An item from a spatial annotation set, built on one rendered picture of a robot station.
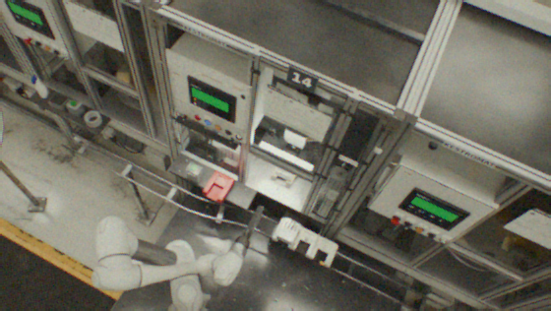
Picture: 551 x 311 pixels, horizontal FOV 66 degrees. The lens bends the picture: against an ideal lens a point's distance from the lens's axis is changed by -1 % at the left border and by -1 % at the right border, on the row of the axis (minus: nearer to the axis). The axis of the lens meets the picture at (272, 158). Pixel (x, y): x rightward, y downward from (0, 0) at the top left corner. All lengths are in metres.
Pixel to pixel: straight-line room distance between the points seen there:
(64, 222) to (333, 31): 2.61
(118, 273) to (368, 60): 1.33
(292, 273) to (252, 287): 0.26
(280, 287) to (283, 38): 1.50
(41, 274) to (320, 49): 2.63
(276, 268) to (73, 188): 1.88
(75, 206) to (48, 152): 0.57
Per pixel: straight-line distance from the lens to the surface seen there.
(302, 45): 1.77
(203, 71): 1.92
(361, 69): 1.75
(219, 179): 2.57
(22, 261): 3.67
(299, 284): 2.68
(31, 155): 4.06
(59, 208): 3.75
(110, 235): 1.95
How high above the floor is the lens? 3.25
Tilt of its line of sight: 60 degrees down
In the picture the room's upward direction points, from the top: 12 degrees clockwise
